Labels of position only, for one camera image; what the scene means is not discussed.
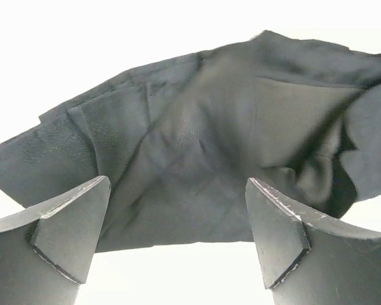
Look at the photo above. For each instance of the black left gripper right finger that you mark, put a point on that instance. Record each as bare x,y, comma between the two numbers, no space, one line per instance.
309,257

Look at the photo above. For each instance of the black pleated skirt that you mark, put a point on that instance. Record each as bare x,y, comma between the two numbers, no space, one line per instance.
178,140

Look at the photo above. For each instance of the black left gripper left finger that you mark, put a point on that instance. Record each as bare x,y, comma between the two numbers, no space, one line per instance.
47,249

